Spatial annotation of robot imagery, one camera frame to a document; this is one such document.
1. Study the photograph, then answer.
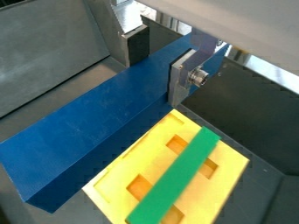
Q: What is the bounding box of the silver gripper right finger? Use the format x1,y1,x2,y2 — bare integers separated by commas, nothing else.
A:
168,28,219,107

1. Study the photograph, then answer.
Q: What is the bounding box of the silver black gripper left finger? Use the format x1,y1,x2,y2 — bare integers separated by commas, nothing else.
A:
86,0,150,67

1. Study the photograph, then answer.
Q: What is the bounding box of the long blue block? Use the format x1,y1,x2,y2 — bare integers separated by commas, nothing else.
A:
0,32,231,214

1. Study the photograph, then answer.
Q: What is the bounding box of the yellow slotted board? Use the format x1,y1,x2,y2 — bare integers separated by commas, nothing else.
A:
83,110,248,224

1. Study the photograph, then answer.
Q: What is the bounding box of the long green block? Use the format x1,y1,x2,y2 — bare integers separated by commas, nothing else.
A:
126,127,220,224

